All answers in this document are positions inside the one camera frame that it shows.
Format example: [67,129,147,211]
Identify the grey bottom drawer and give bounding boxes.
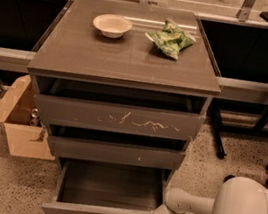
[42,159,169,214]

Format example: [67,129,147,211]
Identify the grey drawer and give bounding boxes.
[42,159,169,214]
[35,77,205,140]
[48,125,188,169]

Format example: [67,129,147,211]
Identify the grey middle drawer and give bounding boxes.
[48,125,188,169]

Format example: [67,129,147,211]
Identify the grey top drawer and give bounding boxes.
[35,77,205,140]

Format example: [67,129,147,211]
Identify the grey drawer cabinet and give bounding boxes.
[12,0,233,192]

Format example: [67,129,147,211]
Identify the metal can in box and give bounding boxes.
[29,108,40,127]

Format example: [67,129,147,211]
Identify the cardboard box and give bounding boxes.
[0,75,54,161]

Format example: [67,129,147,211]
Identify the green chip bag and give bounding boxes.
[145,18,196,60]

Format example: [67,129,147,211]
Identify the white bowl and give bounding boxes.
[93,14,133,39]

